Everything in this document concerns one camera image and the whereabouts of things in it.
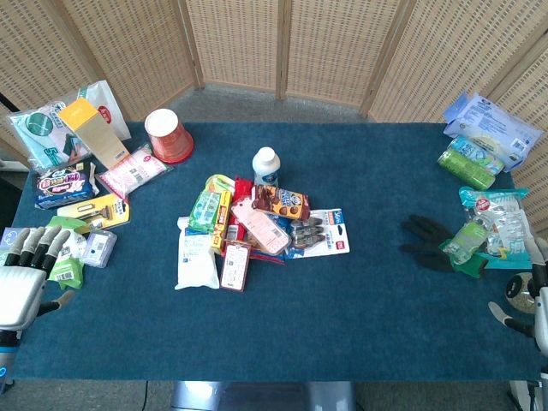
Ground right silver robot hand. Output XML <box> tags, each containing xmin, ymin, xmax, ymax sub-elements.
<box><xmin>488</xmin><ymin>237</ymin><xmax>548</xmax><ymax>343</ymax></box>

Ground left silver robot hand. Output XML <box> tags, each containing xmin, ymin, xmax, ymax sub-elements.
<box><xmin>0</xmin><ymin>225</ymin><xmax>76</xmax><ymax>331</ymax></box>

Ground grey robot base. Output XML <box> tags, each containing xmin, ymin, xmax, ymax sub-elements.
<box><xmin>170</xmin><ymin>380</ymin><xmax>357</xmax><ymax>411</ymax></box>

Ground green teal plastic packet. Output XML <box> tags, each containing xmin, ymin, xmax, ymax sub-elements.
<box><xmin>188</xmin><ymin>189</ymin><xmax>224</xmax><ymax>235</ymax></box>

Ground round steel scrubber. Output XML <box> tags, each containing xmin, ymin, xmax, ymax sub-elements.
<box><xmin>503</xmin><ymin>272</ymin><xmax>539</xmax><ymax>313</ymax></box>

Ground white blue small package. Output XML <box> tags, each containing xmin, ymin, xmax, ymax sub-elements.
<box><xmin>0</xmin><ymin>226</ymin><xmax>27</xmax><ymax>254</ymax></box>

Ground green hanging bag package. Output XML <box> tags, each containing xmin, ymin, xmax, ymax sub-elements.
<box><xmin>45</xmin><ymin>215</ymin><xmax>92</xmax><ymax>290</ymax></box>

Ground teal clear bag package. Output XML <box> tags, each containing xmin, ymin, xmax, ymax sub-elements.
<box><xmin>458</xmin><ymin>186</ymin><xmax>533</xmax><ymax>271</ymax></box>

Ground green clear bag package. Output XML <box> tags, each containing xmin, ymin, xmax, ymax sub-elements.
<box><xmin>438</xmin><ymin>217</ymin><xmax>490</xmax><ymax>280</ymax></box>

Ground razor on yellow card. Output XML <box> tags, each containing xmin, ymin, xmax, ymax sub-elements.
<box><xmin>56</xmin><ymin>193</ymin><xmax>132</xmax><ymax>235</ymax></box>

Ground dark purple sanitary pad pack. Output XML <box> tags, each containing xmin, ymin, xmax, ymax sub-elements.
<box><xmin>33</xmin><ymin>161</ymin><xmax>100</xmax><ymax>211</ymax></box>

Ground black glove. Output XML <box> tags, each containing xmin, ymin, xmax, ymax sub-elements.
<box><xmin>399</xmin><ymin>214</ymin><xmax>456</xmax><ymax>274</ymax></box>

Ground green bag roll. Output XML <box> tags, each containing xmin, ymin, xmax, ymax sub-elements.
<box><xmin>437</xmin><ymin>148</ymin><xmax>494</xmax><ymax>192</ymax></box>

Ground green pink towel package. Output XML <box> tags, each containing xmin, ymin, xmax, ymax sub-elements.
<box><xmin>6</xmin><ymin>100</ymin><xmax>86</xmax><ymax>170</ymax></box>

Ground pink white cotton pad pack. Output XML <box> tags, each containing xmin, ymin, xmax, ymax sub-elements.
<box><xmin>95</xmin><ymin>144</ymin><xmax>173</xmax><ymax>203</ymax></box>

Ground yellow beige carton box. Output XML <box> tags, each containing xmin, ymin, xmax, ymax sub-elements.
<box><xmin>57</xmin><ymin>97</ymin><xmax>130</xmax><ymax>170</ymax></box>

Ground white pouch pack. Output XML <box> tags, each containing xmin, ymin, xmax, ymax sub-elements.
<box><xmin>174</xmin><ymin>216</ymin><xmax>221</xmax><ymax>291</ymax></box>

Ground blue white wet wipes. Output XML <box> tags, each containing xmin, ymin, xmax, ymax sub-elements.
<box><xmin>441</xmin><ymin>91</ymin><xmax>545</xmax><ymax>173</ymax></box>

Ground white plastic bag package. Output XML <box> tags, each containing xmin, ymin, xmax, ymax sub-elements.
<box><xmin>78</xmin><ymin>80</ymin><xmax>133</xmax><ymax>143</ymax></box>

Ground yellow red long box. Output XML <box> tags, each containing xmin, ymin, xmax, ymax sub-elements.
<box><xmin>211</xmin><ymin>189</ymin><xmax>234</xmax><ymax>257</ymax></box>

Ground red paper cup stack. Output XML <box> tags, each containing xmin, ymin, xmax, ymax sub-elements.
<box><xmin>144</xmin><ymin>108</ymin><xmax>195</xmax><ymax>165</ymax></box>

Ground dark red card package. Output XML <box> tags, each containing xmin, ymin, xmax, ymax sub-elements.
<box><xmin>219</xmin><ymin>240</ymin><xmax>252</xmax><ymax>294</ymax></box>

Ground white blue clip card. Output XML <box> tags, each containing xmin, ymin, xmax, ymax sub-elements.
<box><xmin>280</xmin><ymin>207</ymin><xmax>352</xmax><ymax>260</ymax></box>

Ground green toothbrush package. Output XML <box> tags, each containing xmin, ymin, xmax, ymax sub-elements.
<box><xmin>205</xmin><ymin>174</ymin><xmax>237</xmax><ymax>194</ymax></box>

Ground red snack package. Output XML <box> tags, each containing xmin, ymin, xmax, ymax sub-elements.
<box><xmin>232</xmin><ymin>176</ymin><xmax>259</xmax><ymax>207</ymax></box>

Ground pink blister card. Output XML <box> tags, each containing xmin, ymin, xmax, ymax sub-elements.
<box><xmin>229</xmin><ymin>196</ymin><xmax>293</xmax><ymax>254</ymax></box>

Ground blue felt table mat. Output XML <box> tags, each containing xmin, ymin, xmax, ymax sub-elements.
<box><xmin>10</xmin><ymin>121</ymin><xmax>542</xmax><ymax>382</ymax></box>

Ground white plastic bottle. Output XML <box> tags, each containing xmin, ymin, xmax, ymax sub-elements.
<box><xmin>252</xmin><ymin>146</ymin><xmax>282</xmax><ymax>188</ymax></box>

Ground brown chocolate cookie pack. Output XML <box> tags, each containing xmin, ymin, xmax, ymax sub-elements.
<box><xmin>251</xmin><ymin>184</ymin><xmax>311</xmax><ymax>222</ymax></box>

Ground wicker folding screen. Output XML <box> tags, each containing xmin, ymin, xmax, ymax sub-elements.
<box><xmin>0</xmin><ymin>0</ymin><xmax>548</xmax><ymax>241</ymax></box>

